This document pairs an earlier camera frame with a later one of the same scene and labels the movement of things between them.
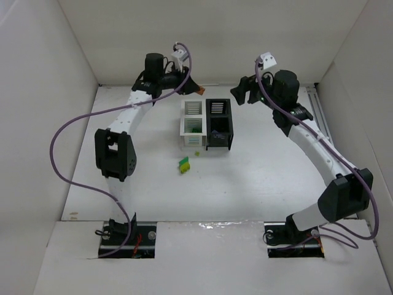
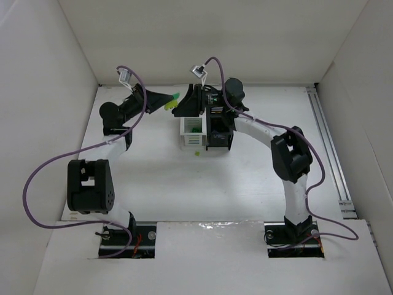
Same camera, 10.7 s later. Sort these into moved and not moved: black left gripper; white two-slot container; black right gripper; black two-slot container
Moved: black left gripper; black right gripper
Not moved: black two-slot container; white two-slot container
